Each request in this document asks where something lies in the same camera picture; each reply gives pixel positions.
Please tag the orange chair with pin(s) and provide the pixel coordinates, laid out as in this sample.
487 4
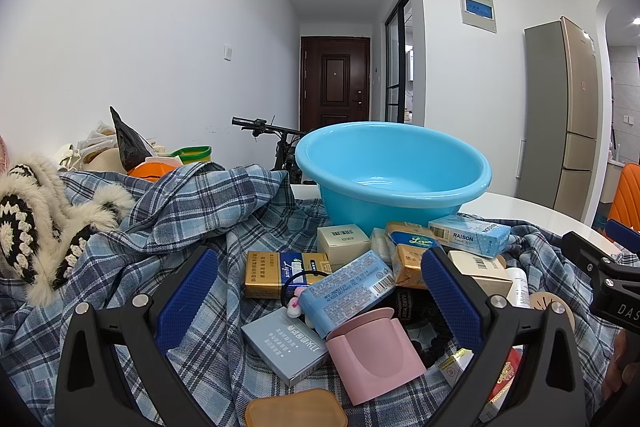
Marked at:
627 197

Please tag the orange tissue pack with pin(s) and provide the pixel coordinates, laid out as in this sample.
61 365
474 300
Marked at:
155 169

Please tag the grey blue cigarette box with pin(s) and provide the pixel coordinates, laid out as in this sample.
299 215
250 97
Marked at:
285 347

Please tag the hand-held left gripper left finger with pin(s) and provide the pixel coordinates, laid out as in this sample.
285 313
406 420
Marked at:
185 302

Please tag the black hair scrunchie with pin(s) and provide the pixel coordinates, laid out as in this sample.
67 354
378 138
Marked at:
425 337

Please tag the beige box with barcode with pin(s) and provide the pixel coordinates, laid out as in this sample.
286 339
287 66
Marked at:
480 269

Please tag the blue plaid shirt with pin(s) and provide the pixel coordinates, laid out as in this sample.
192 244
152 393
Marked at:
175 217

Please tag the white wall panel blue windows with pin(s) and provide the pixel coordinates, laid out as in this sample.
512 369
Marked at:
477 2

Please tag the white cotton pad pack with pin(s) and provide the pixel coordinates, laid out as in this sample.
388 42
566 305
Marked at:
381 244

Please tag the black white furry crochet piece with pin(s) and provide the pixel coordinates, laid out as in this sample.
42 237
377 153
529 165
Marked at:
20 227

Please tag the white plastic bags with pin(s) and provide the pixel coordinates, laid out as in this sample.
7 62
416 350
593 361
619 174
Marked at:
92 152

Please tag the small cream box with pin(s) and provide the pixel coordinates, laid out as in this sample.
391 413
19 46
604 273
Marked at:
342 244

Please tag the amber soap box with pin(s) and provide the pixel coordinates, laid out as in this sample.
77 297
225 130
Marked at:
295 412

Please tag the black plastic bag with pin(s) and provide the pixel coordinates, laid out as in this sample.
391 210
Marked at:
127 147

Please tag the gold blue cigarette box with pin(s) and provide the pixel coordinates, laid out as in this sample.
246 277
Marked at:
270 274
412 252

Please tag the small white box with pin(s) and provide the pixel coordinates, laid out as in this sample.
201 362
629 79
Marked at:
455 367

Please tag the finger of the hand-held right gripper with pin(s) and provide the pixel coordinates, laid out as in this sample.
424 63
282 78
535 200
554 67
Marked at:
585 252
625 232

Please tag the white light switch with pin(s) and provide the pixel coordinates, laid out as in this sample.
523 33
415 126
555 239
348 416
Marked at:
228 53

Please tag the light blue barcode box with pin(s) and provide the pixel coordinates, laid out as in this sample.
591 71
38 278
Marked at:
350 289

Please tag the blue plastic basin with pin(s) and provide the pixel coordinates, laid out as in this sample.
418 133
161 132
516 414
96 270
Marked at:
390 157

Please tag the dark brown entrance door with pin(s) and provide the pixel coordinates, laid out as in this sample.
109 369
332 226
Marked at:
335 82

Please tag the pink plastic cup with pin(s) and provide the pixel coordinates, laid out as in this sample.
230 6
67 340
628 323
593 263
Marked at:
375 357

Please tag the yellow container with green rim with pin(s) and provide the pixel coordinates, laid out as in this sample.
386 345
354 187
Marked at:
192 154

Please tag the red white cigarette box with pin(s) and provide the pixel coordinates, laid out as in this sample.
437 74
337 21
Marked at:
505 382

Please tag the tan round perforated disc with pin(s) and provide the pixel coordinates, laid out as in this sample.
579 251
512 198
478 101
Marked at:
545 304

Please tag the white lotion bottle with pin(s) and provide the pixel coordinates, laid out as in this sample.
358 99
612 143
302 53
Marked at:
519 287

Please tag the light blue white box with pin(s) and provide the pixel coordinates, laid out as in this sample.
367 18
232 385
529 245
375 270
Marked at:
470 234

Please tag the black framed sliding glass door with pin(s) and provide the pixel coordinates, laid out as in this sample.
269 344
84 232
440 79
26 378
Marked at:
397 67

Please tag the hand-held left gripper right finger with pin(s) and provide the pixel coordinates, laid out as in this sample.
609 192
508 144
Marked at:
452 297

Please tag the person's right hand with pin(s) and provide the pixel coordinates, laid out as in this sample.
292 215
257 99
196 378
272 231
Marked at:
620 367

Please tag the black bicycle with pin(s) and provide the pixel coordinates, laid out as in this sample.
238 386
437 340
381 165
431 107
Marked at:
285 152

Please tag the gold grey refrigerator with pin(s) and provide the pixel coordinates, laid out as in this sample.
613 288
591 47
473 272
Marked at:
555 117

